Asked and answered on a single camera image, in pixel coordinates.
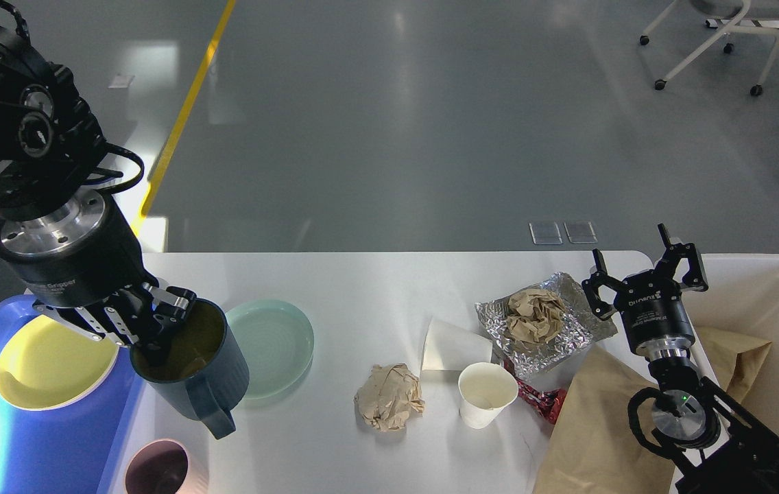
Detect crumpled paper on foil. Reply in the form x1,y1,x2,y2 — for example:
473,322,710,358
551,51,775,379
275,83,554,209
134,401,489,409
506,288,567,344

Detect blue plastic tray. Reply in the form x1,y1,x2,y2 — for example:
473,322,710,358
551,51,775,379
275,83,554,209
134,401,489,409
0,295,143,493

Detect aluminium foil sheet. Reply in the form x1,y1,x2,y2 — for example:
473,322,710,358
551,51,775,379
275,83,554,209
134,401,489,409
475,272,617,379

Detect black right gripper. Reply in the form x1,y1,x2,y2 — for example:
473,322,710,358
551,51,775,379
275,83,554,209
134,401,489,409
581,223,710,359

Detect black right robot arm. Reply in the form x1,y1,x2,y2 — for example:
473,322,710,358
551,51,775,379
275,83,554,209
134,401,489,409
581,224,779,493

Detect floor socket cover left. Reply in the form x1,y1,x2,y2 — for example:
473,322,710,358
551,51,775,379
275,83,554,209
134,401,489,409
529,221,563,245

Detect flattened white paper cup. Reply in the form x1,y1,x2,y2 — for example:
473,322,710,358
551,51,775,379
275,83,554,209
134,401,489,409
420,317,492,372

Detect white office chair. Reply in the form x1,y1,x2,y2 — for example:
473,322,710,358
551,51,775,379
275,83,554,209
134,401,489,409
653,1,779,97

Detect yellow plate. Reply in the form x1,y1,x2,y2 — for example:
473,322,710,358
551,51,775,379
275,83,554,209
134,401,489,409
0,316,119,412

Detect dark green mug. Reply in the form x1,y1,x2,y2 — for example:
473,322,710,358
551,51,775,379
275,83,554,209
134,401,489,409
130,299,250,440

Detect pink mug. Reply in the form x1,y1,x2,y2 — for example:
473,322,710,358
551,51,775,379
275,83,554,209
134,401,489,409
123,438,210,493

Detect white paper cup upright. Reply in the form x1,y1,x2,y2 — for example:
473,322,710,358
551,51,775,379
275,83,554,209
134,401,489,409
457,362,518,430

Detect light green plate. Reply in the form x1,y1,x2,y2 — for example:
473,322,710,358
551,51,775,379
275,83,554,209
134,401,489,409
226,299,315,401

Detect brown paper bag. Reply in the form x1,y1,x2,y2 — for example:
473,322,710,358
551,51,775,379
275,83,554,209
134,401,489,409
534,348,675,493

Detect floor socket cover right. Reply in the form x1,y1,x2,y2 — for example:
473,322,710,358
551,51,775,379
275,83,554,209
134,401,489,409
563,221,599,244

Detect floor socket cover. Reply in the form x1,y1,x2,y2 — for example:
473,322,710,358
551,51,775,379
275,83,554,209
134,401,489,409
563,221,599,244
529,221,563,245

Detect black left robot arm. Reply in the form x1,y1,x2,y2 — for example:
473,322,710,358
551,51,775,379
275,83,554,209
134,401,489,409
0,1,195,366

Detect red snack wrapper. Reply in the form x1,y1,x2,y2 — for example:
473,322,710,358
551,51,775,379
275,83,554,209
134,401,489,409
501,357,568,425

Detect brown paper in bin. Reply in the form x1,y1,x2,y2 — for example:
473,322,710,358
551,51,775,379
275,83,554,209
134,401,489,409
696,327,773,403

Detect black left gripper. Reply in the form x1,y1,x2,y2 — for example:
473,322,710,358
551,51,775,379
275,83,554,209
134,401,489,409
0,189,196,364

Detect crumpled brown paper ball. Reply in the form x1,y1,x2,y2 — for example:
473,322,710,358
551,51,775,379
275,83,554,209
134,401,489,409
354,363,425,432

